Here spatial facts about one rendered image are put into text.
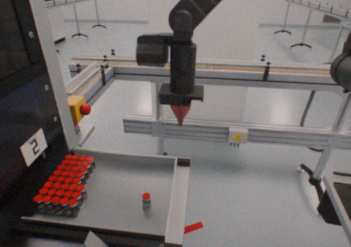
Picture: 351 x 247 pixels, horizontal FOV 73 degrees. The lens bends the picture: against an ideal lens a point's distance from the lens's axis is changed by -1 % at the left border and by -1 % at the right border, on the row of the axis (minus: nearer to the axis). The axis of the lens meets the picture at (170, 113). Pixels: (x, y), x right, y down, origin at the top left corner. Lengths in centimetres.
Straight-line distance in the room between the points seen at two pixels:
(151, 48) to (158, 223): 41
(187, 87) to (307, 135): 132
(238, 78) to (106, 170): 95
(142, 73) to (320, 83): 102
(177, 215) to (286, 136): 120
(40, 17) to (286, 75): 122
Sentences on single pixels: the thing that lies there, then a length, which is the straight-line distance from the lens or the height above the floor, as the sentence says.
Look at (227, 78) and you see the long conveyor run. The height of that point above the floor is 89.
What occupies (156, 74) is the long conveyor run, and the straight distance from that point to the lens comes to 145.
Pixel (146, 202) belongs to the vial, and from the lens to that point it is 64.
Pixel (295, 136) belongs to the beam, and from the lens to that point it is 174.
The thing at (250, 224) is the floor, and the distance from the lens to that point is 180.
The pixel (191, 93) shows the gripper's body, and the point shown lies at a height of 117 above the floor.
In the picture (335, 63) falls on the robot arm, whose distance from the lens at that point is 63.
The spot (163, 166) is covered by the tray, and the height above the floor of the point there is 88.
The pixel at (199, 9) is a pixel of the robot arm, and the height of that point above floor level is 135.
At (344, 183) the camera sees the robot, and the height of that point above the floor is 104.
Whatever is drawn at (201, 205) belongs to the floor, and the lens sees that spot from 182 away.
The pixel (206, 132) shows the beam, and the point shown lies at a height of 49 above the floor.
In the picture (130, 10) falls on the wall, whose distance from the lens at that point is 888.
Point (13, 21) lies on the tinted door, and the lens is 67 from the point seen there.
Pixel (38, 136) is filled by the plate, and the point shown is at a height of 104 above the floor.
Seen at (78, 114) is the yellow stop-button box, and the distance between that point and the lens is 88.
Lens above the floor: 140
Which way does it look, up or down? 30 degrees down
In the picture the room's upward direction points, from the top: straight up
